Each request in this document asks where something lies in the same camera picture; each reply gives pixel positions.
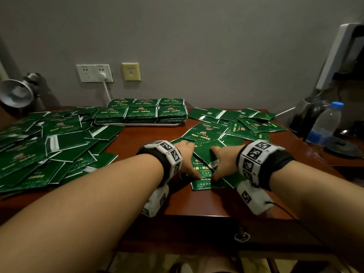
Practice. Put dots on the white framed monitor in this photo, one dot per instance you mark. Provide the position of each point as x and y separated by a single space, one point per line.
335 53

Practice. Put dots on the clear water bottle blue cap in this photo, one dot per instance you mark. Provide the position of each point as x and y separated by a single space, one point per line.
324 125

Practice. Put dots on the neat stacks of green packets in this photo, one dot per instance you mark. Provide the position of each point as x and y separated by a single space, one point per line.
142 112

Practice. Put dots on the silver desk lamp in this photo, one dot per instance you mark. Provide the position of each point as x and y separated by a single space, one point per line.
17 92

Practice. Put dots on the white marker wrist tracker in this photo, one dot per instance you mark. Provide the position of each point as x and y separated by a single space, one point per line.
254 159
170 156

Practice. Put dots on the person's right hand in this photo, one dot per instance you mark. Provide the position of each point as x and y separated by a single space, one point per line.
227 162

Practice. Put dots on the white wall socket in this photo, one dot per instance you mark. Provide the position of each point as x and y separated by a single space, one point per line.
89 73

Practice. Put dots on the green tea sachet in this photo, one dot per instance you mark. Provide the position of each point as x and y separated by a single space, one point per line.
206 181
206 152

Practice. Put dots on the loose pile of green packets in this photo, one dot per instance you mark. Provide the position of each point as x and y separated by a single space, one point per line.
42 150
244 126

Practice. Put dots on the person's right forearm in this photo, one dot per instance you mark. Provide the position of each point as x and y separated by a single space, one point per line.
321 199

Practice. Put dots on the person's left hand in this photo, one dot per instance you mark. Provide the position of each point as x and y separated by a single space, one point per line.
187 156

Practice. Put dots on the person's left forearm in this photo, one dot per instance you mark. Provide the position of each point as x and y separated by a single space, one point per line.
85 213

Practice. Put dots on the beige wall plate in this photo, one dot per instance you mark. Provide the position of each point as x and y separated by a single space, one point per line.
131 71

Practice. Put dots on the person's right thumb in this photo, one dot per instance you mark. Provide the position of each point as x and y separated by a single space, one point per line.
218 174

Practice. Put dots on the white tray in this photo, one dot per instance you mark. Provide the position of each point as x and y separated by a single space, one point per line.
136 124

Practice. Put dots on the black kettle base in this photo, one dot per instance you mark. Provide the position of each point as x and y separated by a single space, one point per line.
342 147

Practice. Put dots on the person's left thumb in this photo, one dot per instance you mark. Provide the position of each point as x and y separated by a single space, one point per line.
194 171

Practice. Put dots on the metal drawer lock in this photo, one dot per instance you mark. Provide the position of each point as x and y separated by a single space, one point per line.
242 236

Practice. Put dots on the black electric kettle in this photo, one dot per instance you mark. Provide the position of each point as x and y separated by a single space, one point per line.
305 116

